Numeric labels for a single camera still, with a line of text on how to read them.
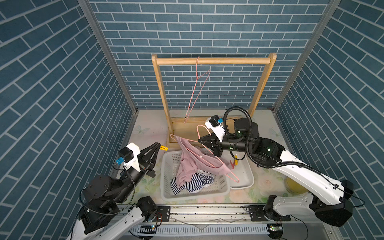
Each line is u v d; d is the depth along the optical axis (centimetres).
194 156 72
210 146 54
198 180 77
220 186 82
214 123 49
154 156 51
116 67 94
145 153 48
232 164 90
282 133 113
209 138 53
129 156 39
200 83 107
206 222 72
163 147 54
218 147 52
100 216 39
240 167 87
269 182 84
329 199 39
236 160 54
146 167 44
